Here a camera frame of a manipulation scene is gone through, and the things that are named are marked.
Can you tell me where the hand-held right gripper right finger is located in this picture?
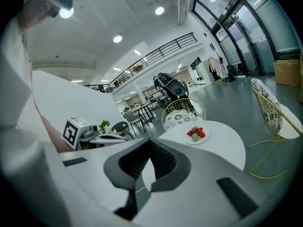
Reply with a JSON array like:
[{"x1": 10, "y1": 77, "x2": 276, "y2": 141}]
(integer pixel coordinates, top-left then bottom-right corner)
[{"x1": 142, "y1": 138, "x2": 280, "y2": 227}]

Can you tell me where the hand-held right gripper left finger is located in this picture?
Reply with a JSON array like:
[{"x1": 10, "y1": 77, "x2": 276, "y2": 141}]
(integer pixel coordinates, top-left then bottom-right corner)
[{"x1": 59, "y1": 138, "x2": 150, "y2": 227}]

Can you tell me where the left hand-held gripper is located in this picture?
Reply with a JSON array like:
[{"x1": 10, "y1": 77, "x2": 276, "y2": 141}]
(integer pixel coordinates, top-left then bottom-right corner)
[{"x1": 62, "y1": 117, "x2": 130, "y2": 151}]

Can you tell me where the white plate with strawberries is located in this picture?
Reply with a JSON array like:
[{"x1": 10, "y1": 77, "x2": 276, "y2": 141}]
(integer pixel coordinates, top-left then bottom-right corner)
[{"x1": 184, "y1": 126, "x2": 210, "y2": 146}]

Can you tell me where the person's left forearm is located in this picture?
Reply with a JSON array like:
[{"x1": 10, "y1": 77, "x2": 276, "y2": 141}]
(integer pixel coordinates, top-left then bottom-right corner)
[{"x1": 39, "y1": 113, "x2": 74, "y2": 154}]

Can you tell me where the green leafy plant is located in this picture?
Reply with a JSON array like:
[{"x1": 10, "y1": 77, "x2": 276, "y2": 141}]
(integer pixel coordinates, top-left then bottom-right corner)
[{"x1": 98, "y1": 119, "x2": 111, "y2": 134}]

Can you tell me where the black round chair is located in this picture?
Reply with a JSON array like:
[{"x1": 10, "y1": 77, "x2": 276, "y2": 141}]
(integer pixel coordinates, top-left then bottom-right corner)
[{"x1": 111, "y1": 121, "x2": 130, "y2": 140}]

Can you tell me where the grey padded chair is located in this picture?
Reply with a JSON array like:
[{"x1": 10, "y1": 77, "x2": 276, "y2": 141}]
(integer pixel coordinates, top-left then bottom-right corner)
[{"x1": 124, "y1": 112, "x2": 145, "y2": 133}]

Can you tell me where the round white table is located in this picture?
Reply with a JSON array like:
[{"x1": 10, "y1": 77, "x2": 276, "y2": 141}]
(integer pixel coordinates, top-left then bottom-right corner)
[{"x1": 158, "y1": 120, "x2": 246, "y2": 172}]

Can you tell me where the black dining table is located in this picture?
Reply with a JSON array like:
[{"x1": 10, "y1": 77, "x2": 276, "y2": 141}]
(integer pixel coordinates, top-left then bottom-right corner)
[{"x1": 129, "y1": 103, "x2": 157, "y2": 132}]

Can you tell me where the black balcony railing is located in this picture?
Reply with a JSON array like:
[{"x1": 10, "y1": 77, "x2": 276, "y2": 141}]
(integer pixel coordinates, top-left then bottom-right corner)
[{"x1": 84, "y1": 32, "x2": 198, "y2": 93}]

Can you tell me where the person's white shirt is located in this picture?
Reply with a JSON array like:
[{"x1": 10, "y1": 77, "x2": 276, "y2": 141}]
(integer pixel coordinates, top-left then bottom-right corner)
[{"x1": 0, "y1": 15, "x2": 48, "y2": 227}]

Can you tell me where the clothes rack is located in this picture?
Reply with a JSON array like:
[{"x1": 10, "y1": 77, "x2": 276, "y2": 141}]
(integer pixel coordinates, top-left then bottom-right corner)
[{"x1": 207, "y1": 52, "x2": 229, "y2": 84}]

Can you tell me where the person's head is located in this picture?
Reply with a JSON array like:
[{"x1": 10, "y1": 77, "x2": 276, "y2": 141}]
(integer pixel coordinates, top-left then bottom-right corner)
[{"x1": 16, "y1": 0, "x2": 75, "y2": 32}]

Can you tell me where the gold wire chair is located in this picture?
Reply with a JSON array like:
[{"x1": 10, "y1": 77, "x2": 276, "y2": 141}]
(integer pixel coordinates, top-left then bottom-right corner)
[
  {"x1": 161, "y1": 98, "x2": 206, "y2": 132},
  {"x1": 248, "y1": 78, "x2": 303, "y2": 180}
]

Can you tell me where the glass door wall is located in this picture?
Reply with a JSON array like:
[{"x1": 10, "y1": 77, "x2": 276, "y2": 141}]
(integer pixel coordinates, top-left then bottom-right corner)
[{"x1": 191, "y1": 0, "x2": 303, "y2": 78}]

